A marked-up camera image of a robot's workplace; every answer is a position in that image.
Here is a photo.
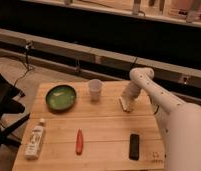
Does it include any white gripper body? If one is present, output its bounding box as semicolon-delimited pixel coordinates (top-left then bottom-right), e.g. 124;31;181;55
120;81;141;105

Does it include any white sponge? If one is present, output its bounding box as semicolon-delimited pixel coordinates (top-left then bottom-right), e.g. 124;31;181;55
119;97;133;112

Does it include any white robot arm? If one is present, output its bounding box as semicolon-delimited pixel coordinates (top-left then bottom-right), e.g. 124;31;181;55
119;67;201;171

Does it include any green ceramic bowl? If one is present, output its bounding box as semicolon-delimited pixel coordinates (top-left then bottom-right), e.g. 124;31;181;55
45;85;77;112

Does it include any clear plastic cup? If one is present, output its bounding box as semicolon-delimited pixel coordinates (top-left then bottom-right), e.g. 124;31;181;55
88;79;103;101

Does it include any black rectangular remote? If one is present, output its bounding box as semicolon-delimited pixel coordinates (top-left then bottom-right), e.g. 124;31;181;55
129;134;140;160

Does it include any red marker pen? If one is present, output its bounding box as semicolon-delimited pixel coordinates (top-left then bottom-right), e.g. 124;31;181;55
76;129;83;155

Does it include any wooden table board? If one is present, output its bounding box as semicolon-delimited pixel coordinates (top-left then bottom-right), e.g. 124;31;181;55
12;81;164;171

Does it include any white squeeze tube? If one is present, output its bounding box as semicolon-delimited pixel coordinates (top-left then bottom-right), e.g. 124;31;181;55
25;118;45;160

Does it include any black chair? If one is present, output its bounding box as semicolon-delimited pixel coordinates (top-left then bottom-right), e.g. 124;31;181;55
0;73;29;148

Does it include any black cable on floor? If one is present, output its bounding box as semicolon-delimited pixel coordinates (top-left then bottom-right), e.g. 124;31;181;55
0;41;36;88

